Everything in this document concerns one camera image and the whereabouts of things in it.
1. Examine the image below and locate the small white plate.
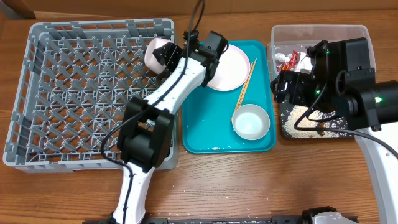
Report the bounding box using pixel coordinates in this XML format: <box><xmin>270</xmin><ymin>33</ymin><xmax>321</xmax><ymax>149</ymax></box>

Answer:
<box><xmin>144</xmin><ymin>37</ymin><xmax>173</xmax><ymax>74</ymax></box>

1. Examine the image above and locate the white napkin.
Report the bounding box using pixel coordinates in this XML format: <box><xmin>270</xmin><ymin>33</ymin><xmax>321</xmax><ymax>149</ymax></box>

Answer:
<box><xmin>275</xmin><ymin>51</ymin><xmax>313</xmax><ymax>72</ymax></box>

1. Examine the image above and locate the red snack wrapper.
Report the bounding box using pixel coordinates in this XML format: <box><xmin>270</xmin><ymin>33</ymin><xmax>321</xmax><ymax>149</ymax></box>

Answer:
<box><xmin>275</xmin><ymin>51</ymin><xmax>300</xmax><ymax>72</ymax></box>

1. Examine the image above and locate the white rice pile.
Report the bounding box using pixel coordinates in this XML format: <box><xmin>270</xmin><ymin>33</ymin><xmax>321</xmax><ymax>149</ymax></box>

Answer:
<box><xmin>280</xmin><ymin>104</ymin><xmax>346</xmax><ymax>138</ymax></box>

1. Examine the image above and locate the large white plate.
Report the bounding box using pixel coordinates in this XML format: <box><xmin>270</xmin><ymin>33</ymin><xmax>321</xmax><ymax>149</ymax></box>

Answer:
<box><xmin>207</xmin><ymin>44</ymin><xmax>251</xmax><ymax>91</ymax></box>

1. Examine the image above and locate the brown food scrap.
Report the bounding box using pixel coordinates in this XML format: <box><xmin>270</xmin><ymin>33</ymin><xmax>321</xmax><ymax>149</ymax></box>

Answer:
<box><xmin>316</xmin><ymin>123</ymin><xmax>326</xmax><ymax>137</ymax></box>

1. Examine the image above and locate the wooden chopstick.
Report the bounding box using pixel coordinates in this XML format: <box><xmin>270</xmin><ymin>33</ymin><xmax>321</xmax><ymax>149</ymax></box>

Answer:
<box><xmin>230</xmin><ymin>58</ymin><xmax>258</xmax><ymax>123</ymax></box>
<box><xmin>234</xmin><ymin>61</ymin><xmax>254</xmax><ymax>110</ymax></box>

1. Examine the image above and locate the grey bowl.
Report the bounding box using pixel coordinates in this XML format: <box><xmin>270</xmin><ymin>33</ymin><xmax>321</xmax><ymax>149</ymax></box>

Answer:
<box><xmin>231</xmin><ymin>104</ymin><xmax>271</xmax><ymax>141</ymax></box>

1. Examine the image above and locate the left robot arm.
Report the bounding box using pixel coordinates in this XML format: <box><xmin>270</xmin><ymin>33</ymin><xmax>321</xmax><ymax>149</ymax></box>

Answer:
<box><xmin>110</xmin><ymin>30</ymin><xmax>228</xmax><ymax>223</ymax></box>

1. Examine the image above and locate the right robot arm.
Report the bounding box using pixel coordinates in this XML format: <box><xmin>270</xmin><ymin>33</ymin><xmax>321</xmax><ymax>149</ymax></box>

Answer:
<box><xmin>271</xmin><ymin>37</ymin><xmax>397</xmax><ymax>223</ymax></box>

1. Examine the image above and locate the black waste tray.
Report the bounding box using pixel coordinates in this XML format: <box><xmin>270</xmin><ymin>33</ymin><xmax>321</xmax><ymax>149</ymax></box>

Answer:
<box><xmin>278</xmin><ymin>100</ymin><xmax>354</xmax><ymax>139</ymax></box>

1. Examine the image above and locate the clear plastic bin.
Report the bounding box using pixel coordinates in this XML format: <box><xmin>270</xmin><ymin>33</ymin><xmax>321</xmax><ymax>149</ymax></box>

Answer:
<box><xmin>267</xmin><ymin>24</ymin><xmax>376</xmax><ymax>81</ymax></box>

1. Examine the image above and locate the teal serving tray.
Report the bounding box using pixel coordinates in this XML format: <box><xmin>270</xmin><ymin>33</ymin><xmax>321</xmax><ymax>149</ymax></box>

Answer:
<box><xmin>181</xmin><ymin>40</ymin><xmax>277</xmax><ymax>154</ymax></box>

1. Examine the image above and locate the grey plastic dish rack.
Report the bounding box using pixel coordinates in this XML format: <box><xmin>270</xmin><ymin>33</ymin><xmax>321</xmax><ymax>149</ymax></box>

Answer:
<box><xmin>3</xmin><ymin>18</ymin><xmax>175</xmax><ymax>173</ymax></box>

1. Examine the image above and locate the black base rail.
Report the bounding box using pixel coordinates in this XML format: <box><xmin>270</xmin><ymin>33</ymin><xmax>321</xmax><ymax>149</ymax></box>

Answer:
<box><xmin>82</xmin><ymin>216</ymin><xmax>360</xmax><ymax>224</ymax></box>

